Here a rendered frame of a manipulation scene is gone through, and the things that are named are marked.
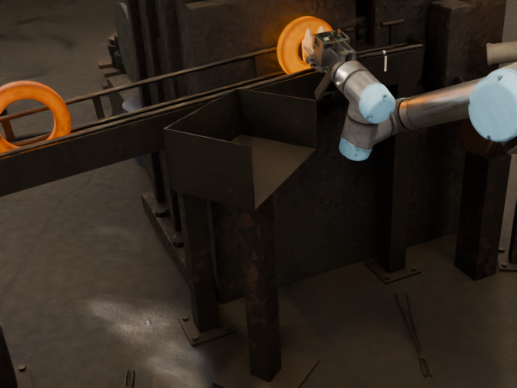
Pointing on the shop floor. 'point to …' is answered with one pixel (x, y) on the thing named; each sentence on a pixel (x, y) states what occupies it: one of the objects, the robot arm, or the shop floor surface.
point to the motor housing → (481, 202)
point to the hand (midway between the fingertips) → (307, 41)
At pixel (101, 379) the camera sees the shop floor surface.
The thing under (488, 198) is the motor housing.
